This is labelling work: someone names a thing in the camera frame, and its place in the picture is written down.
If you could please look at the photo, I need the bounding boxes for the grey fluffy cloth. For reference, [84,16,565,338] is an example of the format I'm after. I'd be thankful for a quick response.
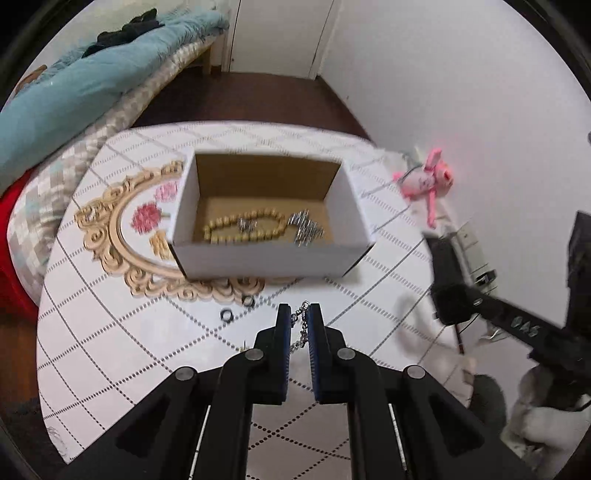
[465,373,509,431]

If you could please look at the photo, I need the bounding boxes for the white cardboard box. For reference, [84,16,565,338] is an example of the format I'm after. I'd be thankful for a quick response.
[168,150,375,280]

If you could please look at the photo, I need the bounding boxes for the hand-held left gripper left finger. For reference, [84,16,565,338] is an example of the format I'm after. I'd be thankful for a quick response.
[55,304,294,480]

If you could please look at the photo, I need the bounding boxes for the silver chain bracelet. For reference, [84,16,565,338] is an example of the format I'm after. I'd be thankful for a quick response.
[287,209,325,248]

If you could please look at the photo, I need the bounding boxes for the silver chain necklace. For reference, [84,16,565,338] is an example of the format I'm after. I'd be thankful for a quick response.
[294,300,311,352]

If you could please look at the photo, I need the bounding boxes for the red cloth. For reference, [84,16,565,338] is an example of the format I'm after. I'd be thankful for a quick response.
[0,170,43,320]

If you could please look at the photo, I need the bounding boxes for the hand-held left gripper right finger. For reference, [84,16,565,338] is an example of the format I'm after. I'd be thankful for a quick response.
[307,303,541,480]

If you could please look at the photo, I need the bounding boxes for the white door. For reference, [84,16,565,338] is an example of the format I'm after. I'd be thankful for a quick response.
[230,0,335,79]

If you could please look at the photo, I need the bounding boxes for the white fluffy cloth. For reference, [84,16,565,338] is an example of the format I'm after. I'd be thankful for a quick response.
[500,364,591,459]

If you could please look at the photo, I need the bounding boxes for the black clothes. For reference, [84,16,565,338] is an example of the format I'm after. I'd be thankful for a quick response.
[82,8,161,59]

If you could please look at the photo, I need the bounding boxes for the round white patterned table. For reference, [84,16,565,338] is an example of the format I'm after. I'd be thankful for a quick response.
[36,121,472,480]

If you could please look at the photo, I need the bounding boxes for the wooden bed frame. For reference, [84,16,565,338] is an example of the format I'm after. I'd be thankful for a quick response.
[201,38,228,75]

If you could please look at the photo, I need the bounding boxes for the pink plush toy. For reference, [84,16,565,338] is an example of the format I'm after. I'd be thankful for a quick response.
[393,148,454,227]

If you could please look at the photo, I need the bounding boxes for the white wall socket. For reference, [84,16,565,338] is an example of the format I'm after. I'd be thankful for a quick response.
[454,220,485,265]

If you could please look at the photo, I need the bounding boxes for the light blue blanket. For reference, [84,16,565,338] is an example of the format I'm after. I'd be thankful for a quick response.
[0,9,230,186]

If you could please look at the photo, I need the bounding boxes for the wooden bead bracelet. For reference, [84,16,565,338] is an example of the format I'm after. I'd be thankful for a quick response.
[202,209,287,246]

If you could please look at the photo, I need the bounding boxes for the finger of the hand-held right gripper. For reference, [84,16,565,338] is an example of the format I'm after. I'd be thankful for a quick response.
[424,234,484,325]

